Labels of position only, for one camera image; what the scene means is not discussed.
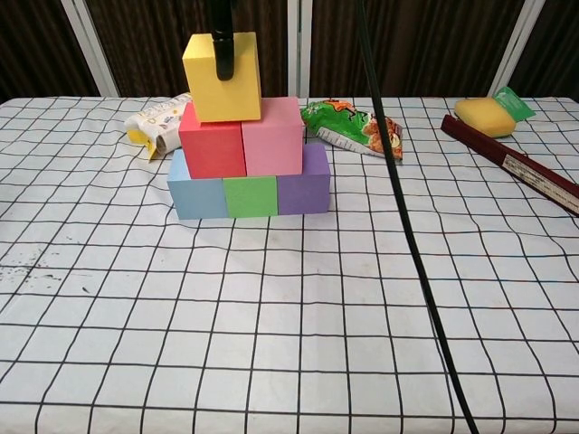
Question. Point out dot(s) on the yellow sponge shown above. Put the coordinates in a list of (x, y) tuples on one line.
[(484, 116)]

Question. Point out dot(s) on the blue foam cube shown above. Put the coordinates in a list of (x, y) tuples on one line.
[(196, 199)]

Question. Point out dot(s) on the green foam cube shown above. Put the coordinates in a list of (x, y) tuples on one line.
[(251, 196)]

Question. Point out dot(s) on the green snack bag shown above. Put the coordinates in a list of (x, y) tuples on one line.
[(344, 124)]

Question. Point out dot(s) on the pink foam cube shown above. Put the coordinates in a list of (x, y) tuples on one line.
[(273, 144)]

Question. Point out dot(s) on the yellow foam cube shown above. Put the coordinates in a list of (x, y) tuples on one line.
[(226, 99)]

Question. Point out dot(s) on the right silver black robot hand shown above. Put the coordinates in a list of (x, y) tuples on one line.
[(224, 45)]

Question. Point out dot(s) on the white cracker package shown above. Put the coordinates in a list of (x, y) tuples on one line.
[(158, 129)]

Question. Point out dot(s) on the purple foam cube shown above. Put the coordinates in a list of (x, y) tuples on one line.
[(303, 194)]

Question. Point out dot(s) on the red foam cube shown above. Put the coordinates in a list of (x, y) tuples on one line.
[(212, 151)]

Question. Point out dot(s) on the dark red folded fan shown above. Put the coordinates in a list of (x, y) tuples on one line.
[(497, 151)]

